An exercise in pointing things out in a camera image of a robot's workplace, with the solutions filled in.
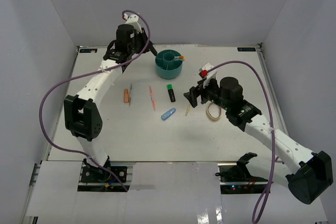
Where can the left black table label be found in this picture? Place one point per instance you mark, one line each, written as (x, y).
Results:
(87, 51)

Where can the thin yellow pen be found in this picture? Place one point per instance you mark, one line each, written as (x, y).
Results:
(187, 110)

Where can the pink pen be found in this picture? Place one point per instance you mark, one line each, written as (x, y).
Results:
(152, 98)

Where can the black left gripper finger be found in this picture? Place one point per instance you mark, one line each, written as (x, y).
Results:
(144, 35)
(151, 48)

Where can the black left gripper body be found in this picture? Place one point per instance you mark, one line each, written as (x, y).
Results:
(138, 45)

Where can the black table label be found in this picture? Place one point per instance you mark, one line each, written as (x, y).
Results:
(246, 49)
(87, 51)

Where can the orange eraser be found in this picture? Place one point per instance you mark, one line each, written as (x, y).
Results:
(126, 96)

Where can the blue correction tape dispenser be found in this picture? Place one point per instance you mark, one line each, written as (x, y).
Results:
(168, 114)

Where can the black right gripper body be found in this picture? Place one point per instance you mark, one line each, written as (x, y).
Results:
(211, 93)

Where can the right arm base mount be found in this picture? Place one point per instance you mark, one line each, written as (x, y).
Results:
(235, 178)

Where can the grey mechanical pencil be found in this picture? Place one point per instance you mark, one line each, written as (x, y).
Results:
(130, 92)

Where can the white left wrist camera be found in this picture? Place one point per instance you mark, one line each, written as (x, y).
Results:
(133, 20)

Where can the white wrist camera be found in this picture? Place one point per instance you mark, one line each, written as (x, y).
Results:
(133, 20)
(207, 72)

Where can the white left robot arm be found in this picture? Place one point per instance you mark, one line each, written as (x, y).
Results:
(82, 117)

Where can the teal round organizer container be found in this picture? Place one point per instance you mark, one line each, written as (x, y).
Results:
(166, 67)

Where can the beige masking tape roll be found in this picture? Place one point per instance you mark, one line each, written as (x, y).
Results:
(213, 112)

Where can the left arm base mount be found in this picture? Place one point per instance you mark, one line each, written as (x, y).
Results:
(92, 174)

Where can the right black table label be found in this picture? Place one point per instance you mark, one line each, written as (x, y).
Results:
(246, 49)

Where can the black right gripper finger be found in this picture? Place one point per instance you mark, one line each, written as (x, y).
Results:
(197, 89)
(192, 96)

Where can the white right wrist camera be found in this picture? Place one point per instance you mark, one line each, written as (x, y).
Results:
(207, 72)

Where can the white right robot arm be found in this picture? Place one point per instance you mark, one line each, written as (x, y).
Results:
(310, 172)

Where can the green cap black highlighter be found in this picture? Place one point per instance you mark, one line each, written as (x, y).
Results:
(171, 93)

